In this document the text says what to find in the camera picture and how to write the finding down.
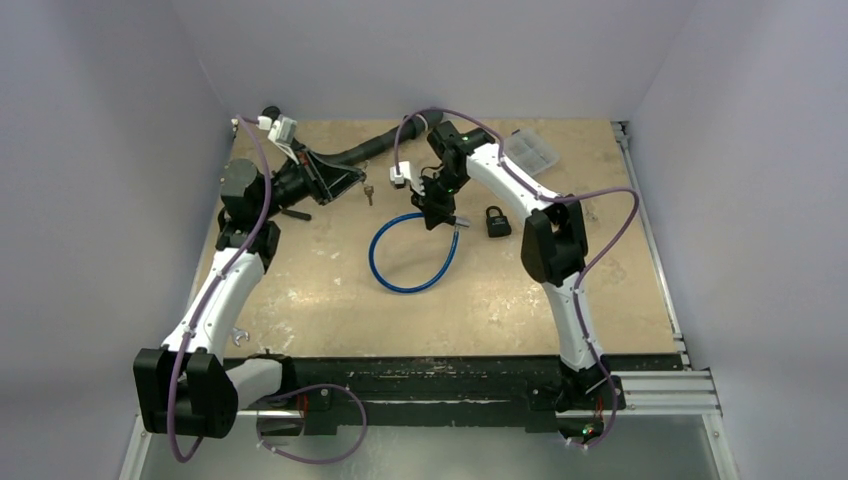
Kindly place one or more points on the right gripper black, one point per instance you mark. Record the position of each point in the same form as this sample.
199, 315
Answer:
432, 203

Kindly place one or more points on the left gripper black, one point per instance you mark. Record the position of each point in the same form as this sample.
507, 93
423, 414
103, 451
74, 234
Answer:
315, 173

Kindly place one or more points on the blue cable lock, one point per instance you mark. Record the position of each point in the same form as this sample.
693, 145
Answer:
405, 258

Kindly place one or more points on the small silver keys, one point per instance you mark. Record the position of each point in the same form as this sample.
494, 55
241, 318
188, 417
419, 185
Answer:
368, 191

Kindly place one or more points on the black padlock with key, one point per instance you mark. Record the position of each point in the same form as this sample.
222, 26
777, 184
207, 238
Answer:
497, 224

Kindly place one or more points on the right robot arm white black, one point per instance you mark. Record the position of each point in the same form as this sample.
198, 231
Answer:
553, 249

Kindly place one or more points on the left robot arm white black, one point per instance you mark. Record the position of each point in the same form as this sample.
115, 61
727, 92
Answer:
184, 386

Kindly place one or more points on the clear plastic organizer box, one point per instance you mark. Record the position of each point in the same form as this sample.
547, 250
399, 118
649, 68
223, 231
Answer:
530, 151

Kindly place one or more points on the silver open-end wrench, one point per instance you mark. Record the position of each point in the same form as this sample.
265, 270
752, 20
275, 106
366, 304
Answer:
239, 336

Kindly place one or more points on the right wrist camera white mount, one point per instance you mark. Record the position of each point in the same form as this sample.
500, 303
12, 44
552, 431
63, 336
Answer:
401, 175

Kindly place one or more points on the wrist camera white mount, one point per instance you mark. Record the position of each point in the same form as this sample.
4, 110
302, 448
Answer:
401, 175
281, 132

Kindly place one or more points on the black handled screwdriver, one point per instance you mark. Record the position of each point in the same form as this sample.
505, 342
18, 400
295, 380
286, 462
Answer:
297, 215

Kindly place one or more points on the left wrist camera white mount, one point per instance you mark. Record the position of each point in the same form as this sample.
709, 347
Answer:
281, 132

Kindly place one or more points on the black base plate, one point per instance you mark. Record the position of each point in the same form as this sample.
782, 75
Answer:
516, 391

